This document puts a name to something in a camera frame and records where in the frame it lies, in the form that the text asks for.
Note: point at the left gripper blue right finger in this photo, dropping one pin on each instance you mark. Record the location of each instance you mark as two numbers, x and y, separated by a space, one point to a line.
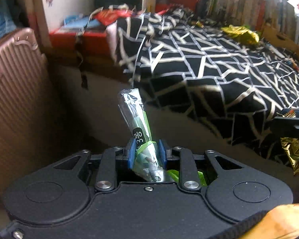
188 173

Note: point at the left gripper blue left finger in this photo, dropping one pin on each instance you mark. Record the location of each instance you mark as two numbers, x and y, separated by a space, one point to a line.
115 167

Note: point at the gold foil snack wrapper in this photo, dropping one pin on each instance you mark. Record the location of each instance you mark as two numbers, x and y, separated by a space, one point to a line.
291 147

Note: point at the green silver snack wrapper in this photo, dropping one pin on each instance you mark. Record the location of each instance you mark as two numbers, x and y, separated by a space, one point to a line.
146 163

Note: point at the row of upright books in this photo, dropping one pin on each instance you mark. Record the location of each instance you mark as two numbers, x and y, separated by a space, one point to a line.
282 15

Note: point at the person's left hand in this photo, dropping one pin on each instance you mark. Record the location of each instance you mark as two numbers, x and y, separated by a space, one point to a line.
280 222

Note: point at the black white patterned cloth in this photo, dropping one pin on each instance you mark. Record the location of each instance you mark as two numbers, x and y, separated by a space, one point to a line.
232 89

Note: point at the wooden drawer shelf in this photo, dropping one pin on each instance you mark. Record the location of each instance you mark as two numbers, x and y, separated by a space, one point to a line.
280 40

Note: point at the yellow green foil wrapper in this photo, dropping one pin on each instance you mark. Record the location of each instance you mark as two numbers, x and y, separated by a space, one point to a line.
241 34

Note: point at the pink ribbed suitcase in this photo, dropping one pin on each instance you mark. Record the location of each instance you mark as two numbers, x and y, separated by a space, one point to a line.
24 92

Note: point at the red storage box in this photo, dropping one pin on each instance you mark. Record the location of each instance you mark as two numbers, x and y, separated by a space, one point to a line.
78 31

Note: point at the red snack bag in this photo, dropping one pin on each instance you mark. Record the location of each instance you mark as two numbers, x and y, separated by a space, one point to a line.
108 17

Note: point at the folded blue jeans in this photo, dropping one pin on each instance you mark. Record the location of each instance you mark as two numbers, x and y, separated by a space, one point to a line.
7 23

